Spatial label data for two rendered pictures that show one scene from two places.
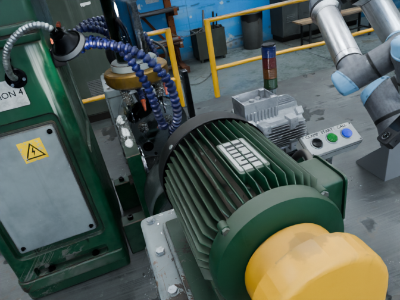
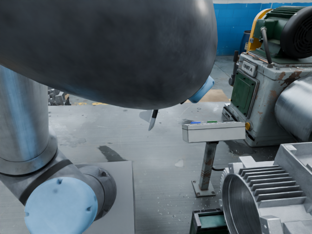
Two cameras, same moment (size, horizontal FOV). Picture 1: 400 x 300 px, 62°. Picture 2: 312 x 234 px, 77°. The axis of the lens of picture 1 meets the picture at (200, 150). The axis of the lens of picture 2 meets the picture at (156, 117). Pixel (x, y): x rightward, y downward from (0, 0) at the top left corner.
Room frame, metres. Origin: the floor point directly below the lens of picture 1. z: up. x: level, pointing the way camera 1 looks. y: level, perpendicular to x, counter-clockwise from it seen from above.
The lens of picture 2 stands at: (1.31, -0.48, 1.38)
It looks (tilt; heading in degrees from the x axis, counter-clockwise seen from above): 31 degrees down; 188
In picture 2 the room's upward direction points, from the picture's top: straight up
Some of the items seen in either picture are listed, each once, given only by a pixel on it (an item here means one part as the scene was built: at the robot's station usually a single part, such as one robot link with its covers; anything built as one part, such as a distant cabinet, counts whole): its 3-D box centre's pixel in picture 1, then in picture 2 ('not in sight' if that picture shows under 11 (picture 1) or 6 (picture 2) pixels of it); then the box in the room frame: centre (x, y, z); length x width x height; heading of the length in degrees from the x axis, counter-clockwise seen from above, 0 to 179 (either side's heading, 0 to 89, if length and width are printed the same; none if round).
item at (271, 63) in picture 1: (269, 62); not in sight; (1.37, -0.36, 1.14); 0.06 x 0.06 x 0.04
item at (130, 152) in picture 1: (129, 182); not in sight; (0.91, 0.25, 0.97); 0.30 x 0.11 x 0.34; 14
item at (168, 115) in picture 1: (150, 116); not in sight; (1.27, 0.18, 1.04); 0.41 x 0.25 x 0.25; 14
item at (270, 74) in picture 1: (269, 72); not in sight; (1.37, -0.36, 1.10); 0.06 x 0.06 x 0.04
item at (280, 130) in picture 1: (266, 127); (284, 208); (1.03, -0.25, 1.01); 0.20 x 0.19 x 0.19; 104
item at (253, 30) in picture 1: (252, 30); not in sight; (6.08, -1.31, 0.30); 0.39 x 0.39 x 0.60
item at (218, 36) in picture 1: (208, 34); not in sight; (5.85, -0.50, 0.41); 0.52 x 0.47 x 0.82; 101
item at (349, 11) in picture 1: (336, 27); not in sight; (5.53, -2.59, 0.22); 1.40 x 0.33 x 0.43; 99
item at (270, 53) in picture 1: (268, 51); not in sight; (1.37, -0.36, 1.19); 0.06 x 0.06 x 0.04
